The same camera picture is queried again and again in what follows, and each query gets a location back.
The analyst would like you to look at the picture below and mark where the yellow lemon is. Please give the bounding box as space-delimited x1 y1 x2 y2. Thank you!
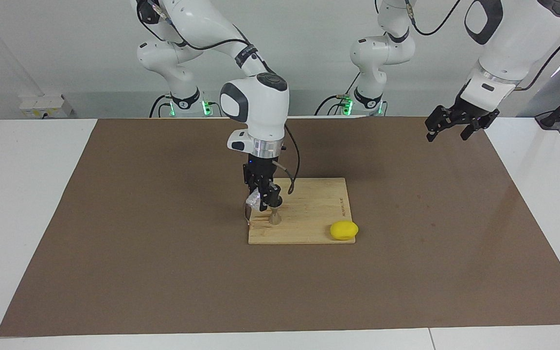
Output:
330 221 359 241

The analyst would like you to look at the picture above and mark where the brown table mat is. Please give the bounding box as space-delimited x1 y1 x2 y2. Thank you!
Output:
0 116 560 337

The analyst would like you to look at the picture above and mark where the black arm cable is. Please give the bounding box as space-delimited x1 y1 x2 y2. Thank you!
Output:
404 0 560 92
137 0 301 195

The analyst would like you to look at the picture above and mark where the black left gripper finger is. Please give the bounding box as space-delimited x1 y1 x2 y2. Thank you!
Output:
460 110 501 142
425 105 454 142

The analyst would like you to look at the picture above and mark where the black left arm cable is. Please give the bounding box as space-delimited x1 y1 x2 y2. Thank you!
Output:
404 0 560 92

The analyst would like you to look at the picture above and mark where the black base cable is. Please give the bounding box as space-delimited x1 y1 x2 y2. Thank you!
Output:
150 94 172 118
315 72 362 116

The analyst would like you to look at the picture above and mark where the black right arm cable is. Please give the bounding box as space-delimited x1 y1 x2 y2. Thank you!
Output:
137 0 301 195

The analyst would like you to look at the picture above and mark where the white wall socket strip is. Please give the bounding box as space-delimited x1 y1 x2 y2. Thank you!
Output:
19 95 74 119

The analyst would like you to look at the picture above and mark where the wooden cutting board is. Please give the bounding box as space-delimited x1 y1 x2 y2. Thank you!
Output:
244 177 357 245

